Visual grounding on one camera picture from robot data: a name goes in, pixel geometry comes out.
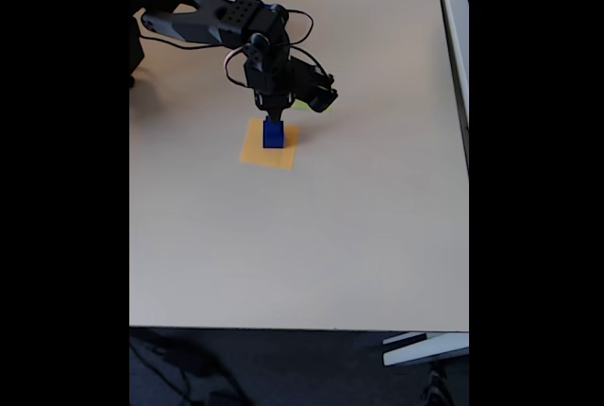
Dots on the orange paper square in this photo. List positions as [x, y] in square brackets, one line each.
[252, 151]

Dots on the green paper square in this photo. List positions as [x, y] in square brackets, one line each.
[298, 105]

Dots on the small blue cube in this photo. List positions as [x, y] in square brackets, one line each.
[273, 128]

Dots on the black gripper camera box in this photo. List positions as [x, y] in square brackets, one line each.
[316, 89]

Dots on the medium blue cube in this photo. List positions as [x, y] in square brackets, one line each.
[273, 141]

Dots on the white table foot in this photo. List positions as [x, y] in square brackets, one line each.
[424, 349]

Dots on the white neighbouring desk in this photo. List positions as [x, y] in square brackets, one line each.
[460, 47]

